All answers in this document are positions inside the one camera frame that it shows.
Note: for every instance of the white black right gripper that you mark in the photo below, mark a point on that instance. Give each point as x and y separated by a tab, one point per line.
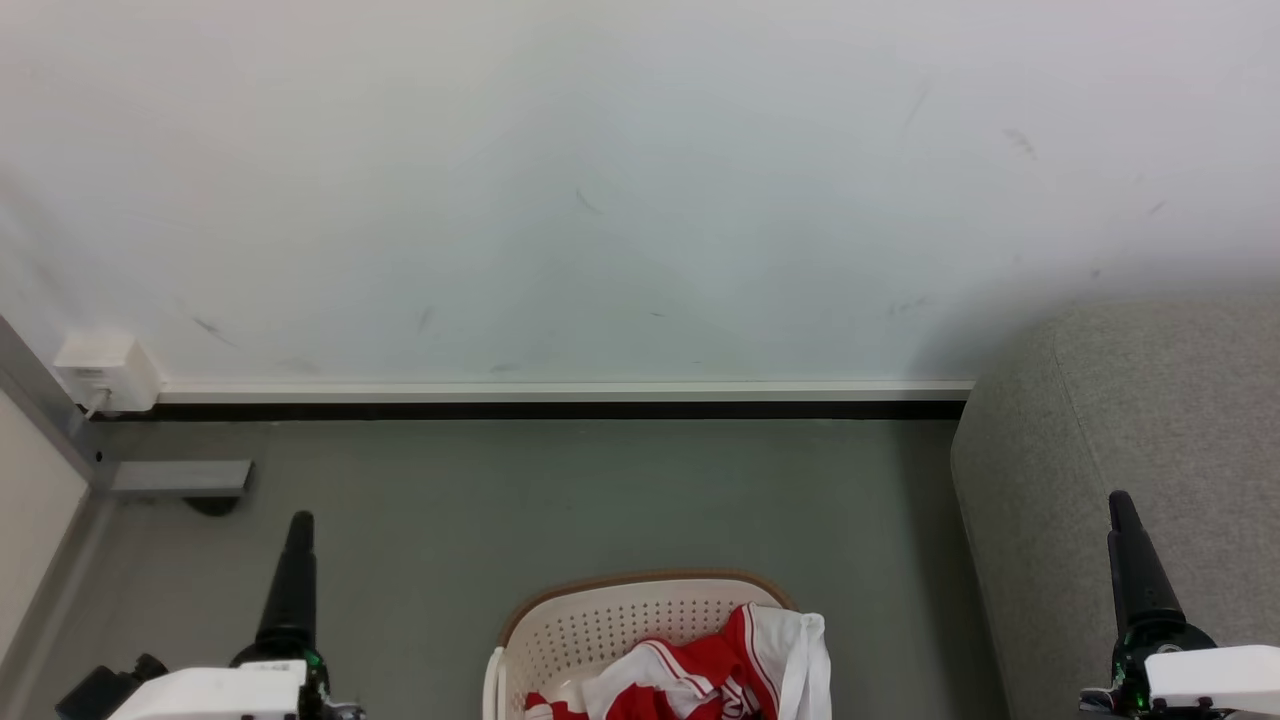
1220	675

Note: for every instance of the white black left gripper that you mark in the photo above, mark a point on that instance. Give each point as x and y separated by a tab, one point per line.
220	692

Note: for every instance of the red and white jersey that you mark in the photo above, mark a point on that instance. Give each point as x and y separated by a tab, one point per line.
700	665

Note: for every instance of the grey fabric sofa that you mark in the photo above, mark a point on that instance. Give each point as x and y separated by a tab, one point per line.
1050	500

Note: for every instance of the cream perforated laundry basket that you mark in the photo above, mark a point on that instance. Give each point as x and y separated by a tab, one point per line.
600	630

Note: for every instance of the white and black baseboard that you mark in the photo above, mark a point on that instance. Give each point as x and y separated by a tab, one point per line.
550	400

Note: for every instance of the grey metal foot bracket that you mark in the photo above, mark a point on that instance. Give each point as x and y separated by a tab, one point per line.
180	478

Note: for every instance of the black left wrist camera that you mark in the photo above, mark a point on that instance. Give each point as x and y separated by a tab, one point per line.
100	695

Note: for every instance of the white wall outlet box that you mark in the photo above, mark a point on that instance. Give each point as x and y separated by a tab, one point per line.
105	365

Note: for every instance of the grey metal frame post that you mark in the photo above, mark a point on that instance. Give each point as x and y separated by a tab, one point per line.
40	400

